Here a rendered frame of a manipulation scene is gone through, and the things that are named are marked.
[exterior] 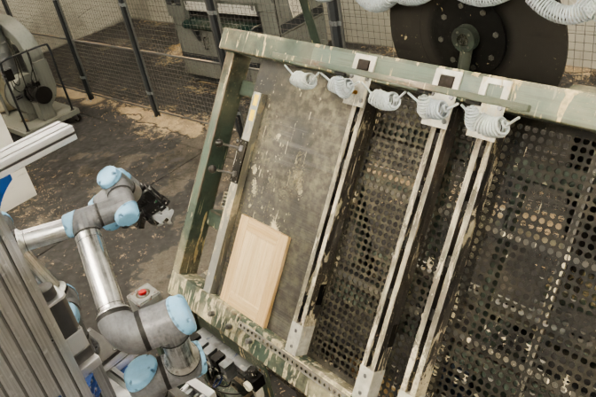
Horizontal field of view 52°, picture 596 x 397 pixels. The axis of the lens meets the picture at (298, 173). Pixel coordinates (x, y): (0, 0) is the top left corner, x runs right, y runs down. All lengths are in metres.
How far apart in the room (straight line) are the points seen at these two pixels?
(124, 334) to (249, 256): 1.09
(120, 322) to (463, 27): 1.66
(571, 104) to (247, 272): 1.52
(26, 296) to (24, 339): 0.14
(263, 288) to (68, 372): 0.89
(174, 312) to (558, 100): 1.23
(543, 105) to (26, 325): 1.65
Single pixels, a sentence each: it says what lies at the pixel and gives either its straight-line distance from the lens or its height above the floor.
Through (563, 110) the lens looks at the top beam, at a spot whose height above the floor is 1.88.
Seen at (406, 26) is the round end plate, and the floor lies 1.86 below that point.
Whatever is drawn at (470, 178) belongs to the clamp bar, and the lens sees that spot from 2.02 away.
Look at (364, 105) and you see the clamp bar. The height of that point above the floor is 1.78.
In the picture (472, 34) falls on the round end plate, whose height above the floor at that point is 1.88.
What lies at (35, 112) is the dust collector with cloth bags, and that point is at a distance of 7.79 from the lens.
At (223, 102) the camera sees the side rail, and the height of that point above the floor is 1.62.
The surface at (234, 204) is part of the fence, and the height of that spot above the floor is 1.26.
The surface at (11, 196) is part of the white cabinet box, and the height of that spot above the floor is 0.12.
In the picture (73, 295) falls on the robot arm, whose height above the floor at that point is 1.24.
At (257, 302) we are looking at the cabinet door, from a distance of 2.69.
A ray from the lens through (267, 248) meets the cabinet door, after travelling 2.64.
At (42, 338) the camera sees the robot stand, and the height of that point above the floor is 1.50.
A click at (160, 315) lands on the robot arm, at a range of 1.74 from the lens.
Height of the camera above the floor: 2.73
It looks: 30 degrees down
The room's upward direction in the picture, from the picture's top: 11 degrees counter-clockwise
